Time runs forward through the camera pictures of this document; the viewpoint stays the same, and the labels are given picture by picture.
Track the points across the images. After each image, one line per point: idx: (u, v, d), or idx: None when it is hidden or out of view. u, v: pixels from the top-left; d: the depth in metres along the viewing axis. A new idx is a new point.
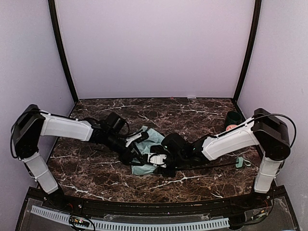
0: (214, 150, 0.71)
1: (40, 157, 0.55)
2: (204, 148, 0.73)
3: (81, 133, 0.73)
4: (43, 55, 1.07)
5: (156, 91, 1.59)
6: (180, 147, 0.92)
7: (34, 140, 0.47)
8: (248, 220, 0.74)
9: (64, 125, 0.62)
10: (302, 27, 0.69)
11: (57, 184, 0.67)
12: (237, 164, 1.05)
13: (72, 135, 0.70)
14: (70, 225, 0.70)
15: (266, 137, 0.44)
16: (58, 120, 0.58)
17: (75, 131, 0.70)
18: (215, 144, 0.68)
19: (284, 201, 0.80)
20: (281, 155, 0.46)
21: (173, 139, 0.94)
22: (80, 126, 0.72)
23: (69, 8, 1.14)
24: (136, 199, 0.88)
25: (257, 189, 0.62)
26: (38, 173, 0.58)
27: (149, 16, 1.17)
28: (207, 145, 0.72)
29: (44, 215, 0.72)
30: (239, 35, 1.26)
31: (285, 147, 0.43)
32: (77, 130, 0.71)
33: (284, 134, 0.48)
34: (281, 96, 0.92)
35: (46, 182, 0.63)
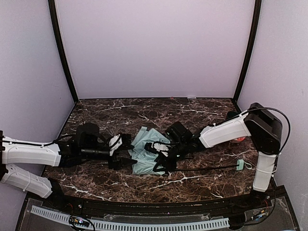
0: (211, 138, 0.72)
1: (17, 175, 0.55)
2: (201, 135, 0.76)
3: (47, 159, 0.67)
4: (42, 55, 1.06)
5: (156, 91, 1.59)
6: (180, 134, 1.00)
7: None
8: (248, 220, 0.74)
9: (26, 153, 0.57)
10: (302, 27, 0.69)
11: (49, 189, 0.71)
12: (237, 167, 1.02)
13: (37, 163, 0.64)
14: (70, 225, 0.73)
15: (256, 128, 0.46)
16: (20, 148, 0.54)
17: (41, 157, 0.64)
18: (211, 131, 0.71)
19: (284, 201, 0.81)
20: (270, 149, 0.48)
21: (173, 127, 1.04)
22: (46, 154, 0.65)
23: (69, 8, 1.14)
24: (136, 199, 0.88)
25: (257, 187, 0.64)
26: (23, 186, 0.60)
27: (149, 16, 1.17)
28: (205, 132, 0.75)
29: (44, 215, 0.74)
30: (239, 35, 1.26)
31: (274, 141, 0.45)
32: (44, 156, 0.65)
33: (276, 129, 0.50)
34: (281, 96, 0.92)
35: (38, 189, 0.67)
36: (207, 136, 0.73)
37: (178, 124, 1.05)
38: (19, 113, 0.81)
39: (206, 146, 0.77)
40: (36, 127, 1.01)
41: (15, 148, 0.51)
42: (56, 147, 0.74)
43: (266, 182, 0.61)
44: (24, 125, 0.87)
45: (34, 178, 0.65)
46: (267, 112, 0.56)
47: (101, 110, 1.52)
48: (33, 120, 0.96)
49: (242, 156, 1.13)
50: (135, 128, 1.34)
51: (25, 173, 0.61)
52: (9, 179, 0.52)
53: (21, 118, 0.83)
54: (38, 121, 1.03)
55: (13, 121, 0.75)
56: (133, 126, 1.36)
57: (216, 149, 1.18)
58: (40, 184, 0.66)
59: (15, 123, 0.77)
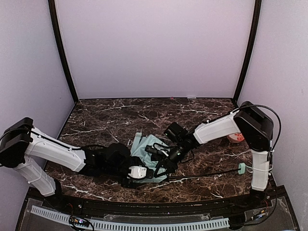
0: (203, 134, 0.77)
1: (31, 166, 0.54)
2: (196, 132, 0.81)
3: (71, 163, 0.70)
4: (43, 55, 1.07)
5: (156, 91, 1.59)
6: (176, 133, 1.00)
7: (13, 158, 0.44)
8: (248, 221, 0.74)
9: (50, 151, 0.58)
10: (302, 27, 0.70)
11: (53, 190, 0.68)
12: (238, 171, 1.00)
13: (60, 163, 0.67)
14: (70, 225, 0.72)
15: (246, 126, 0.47)
16: (46, 145, 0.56)
17: (65, 160, 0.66)
18: (204, 127, 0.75)
19: (284, 201, 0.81)
20: (260, 146, 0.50)
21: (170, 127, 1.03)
22: (70, 158, 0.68)
23: (69, 8, 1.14)
24: (136, 199, 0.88)
25: (254, 186, 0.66)
26: (31, 178, 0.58)
27: (149, 17, 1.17)
28: (198, 128, 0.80)
29: (44, 215, 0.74)
30: (239, 35, 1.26)
31: (263, 138, 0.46)
32: (69, 160, 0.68)
33: (266, 126, 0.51)
34: (281, 96, 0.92)
35: (42, 186, 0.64)
36: (200, 132, 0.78)
37: (174, 124, 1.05)
38: (19, 113, 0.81)
39: (199, 142, 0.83)
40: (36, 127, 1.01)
41: (40, 144, 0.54)
42: (83, 155, 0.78)
43: (264, 181, 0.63)
44: None
45: (43, 175, 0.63)
46: (258, 109, 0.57)
47: (101, 110, 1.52)
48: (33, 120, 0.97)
49: (242, 156, 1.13)
50: (135, 128, 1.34)
51: (38, 167, 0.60)
52: (23, 169, 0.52)
53: (20, 118, 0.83)
54: (38, 121, 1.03)
55: (13, 121, 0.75)
56: (133, 126, 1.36)
57: (216, 149, 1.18)
58: (45, 182, 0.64)
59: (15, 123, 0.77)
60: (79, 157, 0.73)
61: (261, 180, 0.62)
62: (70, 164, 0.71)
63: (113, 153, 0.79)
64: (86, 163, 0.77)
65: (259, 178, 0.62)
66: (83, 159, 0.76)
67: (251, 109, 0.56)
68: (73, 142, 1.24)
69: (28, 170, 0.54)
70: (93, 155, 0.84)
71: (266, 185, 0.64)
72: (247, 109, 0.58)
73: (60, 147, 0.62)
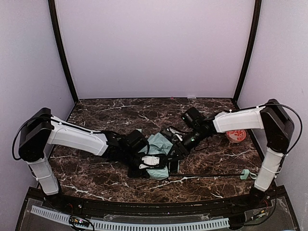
0: (224, 123, 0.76)
1: (44, 162, 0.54)
2: (216, 119, 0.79)
3: (94, 146, 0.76)
4: (43, 55, 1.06)
5: (156, 91, 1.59)
6: (194, 119, 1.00)
7: (34, 149, 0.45)
8: (248, 221, 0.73)
9: (73, 137, 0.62)
10: (302, 27, 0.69)
11: (57, 190, 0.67)
12: (241, 176, 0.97)
13: (85, 147, 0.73)
14: (70, 225, 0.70)
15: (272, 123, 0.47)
16: (68, 131, 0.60)
17: (89, 142, 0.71)
18: (226, 116, 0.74)
19: (284, 201, 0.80)
20: (278, 147, 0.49)
21: (190, 111, 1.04)
22: (93, 140, 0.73)
23: (69, 8, 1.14)
24: (136, 199, 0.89)
25: (258, 184, 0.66)
26: (40, 175, 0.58)
27: (149, 17, 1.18)
28: (220, 116, 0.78)
29: (44, 215, 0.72)
30: (239, 35, 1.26)
31: (284, 139, 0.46)
32: (92, 143, 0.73)
33: (288, 128, 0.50)
34: (281, 96, 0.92)
35: (47, 184, 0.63)
36: (220, 121, 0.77)
37: (193, 109, 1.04)
38: (19, 113, 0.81)
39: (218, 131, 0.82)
40: None
41: (62, 130, 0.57)
42: (104, 137, 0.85)
43: (266, 182, 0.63)
44: None
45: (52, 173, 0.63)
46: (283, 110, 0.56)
47: (101, 110, 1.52)
48: None
49: (242, 156, 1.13)
50: (134, 129, 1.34)
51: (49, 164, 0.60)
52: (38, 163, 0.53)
53: (21, 118, 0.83)
54: None
55: (12, 122, 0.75)
56: (133, 126, 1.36)
57: (216, 149, 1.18)
58: (52, 182, 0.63)
59: (15, 123, 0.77)
60: (101, 140, 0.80)
61: (265, 180, 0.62)
62: (94, 147, 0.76)
63: (137, 138, 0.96)
64: (109, 144, 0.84)
65: (264, 177, 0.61)
66: (105, 141, 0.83)
67: (277, 108, 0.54)
68: None
69: (43, 166, 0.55)
70: (113, 137, 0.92)
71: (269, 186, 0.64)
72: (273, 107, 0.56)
73: (81, 133, 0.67)
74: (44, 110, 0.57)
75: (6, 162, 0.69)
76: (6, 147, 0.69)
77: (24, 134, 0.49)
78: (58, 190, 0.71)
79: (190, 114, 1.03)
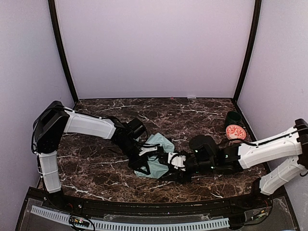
0: (252, 160, 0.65)
1: (55, 156, 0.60)
2: (241, 158, 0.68)
3: (104, 131, 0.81)
4: (42, 55, 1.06)
5: (156, 91, 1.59)
6: (213, 153, 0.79)
7: (52, 139, 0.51)
8: (248, 221, 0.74)
9: (86, 122, 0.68)
10: (303, 27, 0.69)
11: (59, 186, 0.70)
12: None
13: (97, 132, 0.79)
14: (70, 225, 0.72)
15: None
16: (82, 118, 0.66)
17: (99, 126, 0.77)
18: (254, 153, 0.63)
19: (284, 201, 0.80)
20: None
21: (209, 145, 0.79)
22: (103, 125, 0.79)
23: (68, 8, 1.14)
24: (136, 199, 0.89)
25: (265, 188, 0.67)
26: (48, 171, 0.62)
27: (149, 18, 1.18)
28: (245, 154, 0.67)
29: (44, 215, 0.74)
30: (239, 35, 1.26)
31: None
32: (101, 127, 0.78)
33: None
34: (281, 96, 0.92)
35: (52, 181, 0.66)
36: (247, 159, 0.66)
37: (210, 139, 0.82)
38: (19, 113, 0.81)
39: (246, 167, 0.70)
40: None
41: (77, 117, 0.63)
42: (111, 121, 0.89)
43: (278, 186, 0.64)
44: (25, 125, 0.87)
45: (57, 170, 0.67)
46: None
47: (101, 110, 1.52)
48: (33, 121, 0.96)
49: None
50: None
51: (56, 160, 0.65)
52: (52, 156, 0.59)
53: (20, 119, 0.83)
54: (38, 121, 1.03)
55: (12, 122, 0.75)
56: None
57: None
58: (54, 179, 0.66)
59: (15, 123, 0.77)
60: (109, 123, 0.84)
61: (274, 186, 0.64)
62: (105, 132, 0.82)
63: (138, 125, 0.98)
64: (117, 127, 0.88)
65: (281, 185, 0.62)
66: (113, 124, 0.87)
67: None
68: (73, 142, 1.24)
69: (53, 159, 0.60)
70: (117, 121, 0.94)
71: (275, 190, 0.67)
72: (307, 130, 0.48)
73: (92, 119, 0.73)
74: (55, 102, 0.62)
75: (6, 162, 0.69)
76: (6, 147, 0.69)
77: (39, 128, 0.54)
78: (60, 189, 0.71)
79: (209, 148, 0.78)
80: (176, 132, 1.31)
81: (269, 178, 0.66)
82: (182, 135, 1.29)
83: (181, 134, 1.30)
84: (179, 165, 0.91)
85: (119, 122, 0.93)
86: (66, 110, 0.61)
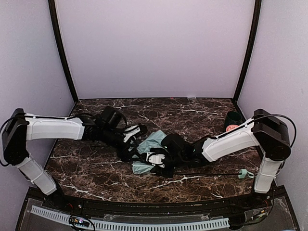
0: (215, 152, 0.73)
1: (33, 162, 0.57)
2: (204, 150, 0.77)
3: (72, 132, 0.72)
4: (42, 54, 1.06)
5: (156, 91, 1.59)
6: (180, 148, 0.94)
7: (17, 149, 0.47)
8: (248, 221, 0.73)
9: (50, 127, 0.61)
10: (302, 26, 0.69)
11: (55, 186, 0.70)
12: (239, 175, 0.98)
13: (66, 134, 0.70)
14: (70, 225, 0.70)
15: (267, 137, 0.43)
16: (44, 121, 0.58)
17: (66, 129, 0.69)
18: (215, 145, 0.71)
19: (284, 201, 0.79)
20: (281, 156, 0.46)
21: (174, 140, 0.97)
22: (70, 125, 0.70)
23: (68, 8, 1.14)
24: (136, 199, 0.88)
25: (257, 189, 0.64)
26: (33, 176, 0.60)
27: (148, 18, 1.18)
28: (208, 146, 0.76)
29: (44, 215, 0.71)
30: (239, 34, 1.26)
31: (285, 148, 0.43)
32: (69, 129, 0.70)
33: (283, 134, 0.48)
34: (281, 96, 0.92)
35: (44, 184, 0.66)
36: (211, 150, 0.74)
37: (178, 138, 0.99)
38: None
39: (210, 160, 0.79)
40: None
41: (38, 123, 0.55)
42: (79, 121, 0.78)
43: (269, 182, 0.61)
44: None
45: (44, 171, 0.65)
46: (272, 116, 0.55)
47: (101, 110, 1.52)
48: None
49: (242, 155, 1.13)
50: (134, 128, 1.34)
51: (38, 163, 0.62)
52: (27, 165, 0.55)
53: None
54: None
55: None
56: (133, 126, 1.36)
57: None
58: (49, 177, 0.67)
59: None
60: (77, 122, 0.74)
61: (265, 184, 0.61)
62: (73, 133, 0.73)
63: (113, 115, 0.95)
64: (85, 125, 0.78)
65: (269, 181, 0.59)
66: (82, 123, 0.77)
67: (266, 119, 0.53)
68: (73, 142, 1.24)
69: (32, 166, 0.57)
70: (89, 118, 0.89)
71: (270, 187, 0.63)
72: (263, 120, 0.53)
73: (55, 121, 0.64)
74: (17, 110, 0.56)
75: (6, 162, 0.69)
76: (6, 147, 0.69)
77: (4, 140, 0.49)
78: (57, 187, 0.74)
79: (174, 143, 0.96)
80: (176, 132, 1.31)
81: (256, 176, 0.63)
82: (182, 135, 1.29)
83: (181, 134, 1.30)
84: (156, 162, 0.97)
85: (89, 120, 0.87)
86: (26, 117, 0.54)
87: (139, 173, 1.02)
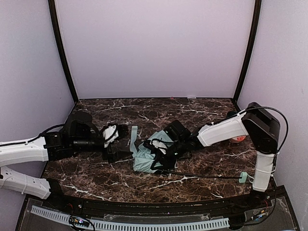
0: (209, 137, 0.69)
1: (14, 179, 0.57)
2: (199, 134, 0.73)
3: (38, 156, 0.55)
4: (42, 54, 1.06)
5: (157, 91, 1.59)
6: (178, 133, 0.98)
7: None
8: (248, 221, 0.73)
9: (8, 155, 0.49)
10: (302, 27, 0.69)
11: (48, 190, 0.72)
12: (240, 179, 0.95)
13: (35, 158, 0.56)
14: (70, 225, 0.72)
15: (255, 127, 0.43)
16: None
17: (28, 154, 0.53)
18: (209, 130, 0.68)
19: (283, 201, 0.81)
20: (268, 148, 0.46)
21: (173, 125, 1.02)
22: (31, 150, 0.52)
23: (69, 8, 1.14)
24: (136, 199, 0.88)
25: (257, 186, 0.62)
26: (21, 189, 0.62)
27: (149, 18, 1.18)
28: (202, 131, 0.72)
29: (44, 215, 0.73)
30: (239, 34, 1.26)
31: (272, 141, 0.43)
32: (33, 154, 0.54)
33: (274, 128, 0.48)
34: (281, 96, 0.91)
35: (36, 192, 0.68)
36: (205, 135, 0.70)
37: (176, 123, 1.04)
38: (19, 113, 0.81)
39: (204, 145, 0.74)
40: (37, 127, 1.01)
41: None
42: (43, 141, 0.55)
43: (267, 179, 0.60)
44: (25, 126, 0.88)
45: (32, 181, 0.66)
46: (266, 110, 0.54)
47: (101, 110, 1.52)
48: (33, 121, 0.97)
49: (242, 156, 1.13)
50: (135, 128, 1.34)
51: (21, 176, 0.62)
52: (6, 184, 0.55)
53: (21, 118, 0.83)
54: (39, 121, 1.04)
55: (13, 122, 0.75)
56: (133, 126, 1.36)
57: (216, 149, 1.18)
58: (38, 186, 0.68)
59: (15, 123, 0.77)
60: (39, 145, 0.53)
61: (264, 182, 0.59)
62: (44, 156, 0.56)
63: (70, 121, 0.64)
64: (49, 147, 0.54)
65: (267, 179, 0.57)
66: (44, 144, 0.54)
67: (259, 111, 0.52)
68: None
69: (13, 183, 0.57)
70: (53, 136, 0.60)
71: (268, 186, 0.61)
72: (255, 111, 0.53)
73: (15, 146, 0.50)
74: None
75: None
76: None
77: None
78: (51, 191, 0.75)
79: (173, 128, 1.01)
80: None
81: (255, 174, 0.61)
82: None
83: None
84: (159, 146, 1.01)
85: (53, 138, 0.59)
86: None
87: (142, 169, 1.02)
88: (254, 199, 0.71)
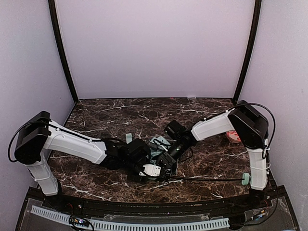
0: (201, 131, 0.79)
1: (43, 166, 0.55)
2: (193, 128, 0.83)
3: (89, 154, 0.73)
4: (42, 54, 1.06)
5: (157, 91, 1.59)
6: (175, 132, 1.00)
7: (30, 154, 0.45)
8: (248, 221, 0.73)
9: (70, 144, 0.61)
10: (302, 27, 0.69)
11: (56, 191, 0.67)
12: (242, 181, 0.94)
13: (83, 155, 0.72)
14: (70, 225, 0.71)
15: (239, 122, 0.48)
16: (66, 138, 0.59)
17: (84, 150, 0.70)
18: (201, 125, 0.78)
19: (284, 201, 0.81)
20: (253, 143, 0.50)
21: (170, 124, 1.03)
22: (91, 149, 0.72)
23: (68, 8, 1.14)
24: (136, 199, 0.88)
25: (254, 185, 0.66)
26: (39, 177, 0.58)
27: (148, 17, 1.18)
28: (196, 125, 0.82)
29: (44, 215, 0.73)
30: (239, 33, 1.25)
31: (256, 136, 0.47)
32: (89, 152, 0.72)
33: (261, 124, 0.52)
34: (282, 96, 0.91)
35: (46, 186, 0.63)
36: (198, 129, 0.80)
37: (173, 121, 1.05)
38: (19, 113, 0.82)
39: (197, 139, 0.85)
40: None
41: (59, 137, 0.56)
42: (104, 146, 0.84)
43: (263, 177, 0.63)
44: None
45: (51, 174, 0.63)
46: (254, 109, 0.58)
47: (101, 110, 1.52)
48: None
49: (242, 156, 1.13)
50: (135, 128, 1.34)
51: (48, 166, 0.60)
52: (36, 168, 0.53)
53: (21, 118, 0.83)
54: None
55: (14, 121, 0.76)
56: (133, 126, 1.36)
57: (216, 149, 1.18)
58: (52, 182, 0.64)
59: (15, 123, 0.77)
60: (100, 148, 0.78)
61: (260, 180, 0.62)
62: (92, 156, 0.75)
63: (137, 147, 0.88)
64: (107, 154, 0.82)
65: (262, 177, 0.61)
66: (104, 150, 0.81)
67: (246, 109, 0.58)
68: None
69: (40, 169, 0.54)
70: (113, 146, 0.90)
71: (265, 184, 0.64)
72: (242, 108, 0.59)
73: (78, 139, 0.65)
74: (43, 113, 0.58)
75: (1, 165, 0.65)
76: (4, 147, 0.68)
77: (21, 136, 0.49)
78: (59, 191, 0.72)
79: (171, 128, 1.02)
80: None
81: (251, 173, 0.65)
82: None
83: None
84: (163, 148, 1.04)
85: (113, 148, 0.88)
86: (50, 128, 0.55)
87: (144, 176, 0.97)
88: (254, 199, 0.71)
